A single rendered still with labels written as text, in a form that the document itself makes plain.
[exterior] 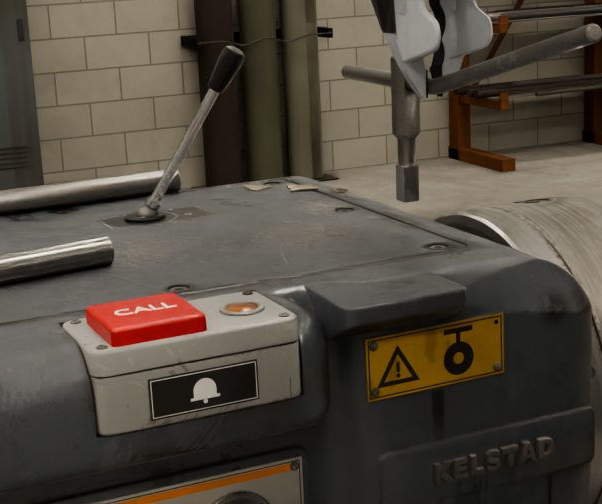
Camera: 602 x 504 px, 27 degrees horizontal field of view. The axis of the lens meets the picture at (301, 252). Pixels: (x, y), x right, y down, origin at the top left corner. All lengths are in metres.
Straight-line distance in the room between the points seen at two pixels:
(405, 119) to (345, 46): 7.36
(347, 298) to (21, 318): 0.21
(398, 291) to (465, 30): 0.22
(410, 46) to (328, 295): 0.21
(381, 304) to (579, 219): 0.38
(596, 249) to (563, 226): 0.04
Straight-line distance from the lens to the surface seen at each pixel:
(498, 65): 0.86
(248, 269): 0.90
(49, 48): 7.72
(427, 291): 0.83
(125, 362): 0.74
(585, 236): 1.12
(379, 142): 8.50
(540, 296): 0.91
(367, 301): 0.81
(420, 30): 0.91
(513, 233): 1.10
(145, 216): 1.09
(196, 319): 0.76
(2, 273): 0.90
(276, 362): 0.78
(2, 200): 1.16
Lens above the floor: 1.48
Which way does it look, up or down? 14 degrees down
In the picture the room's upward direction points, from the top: 3 degrees counter-clockwise
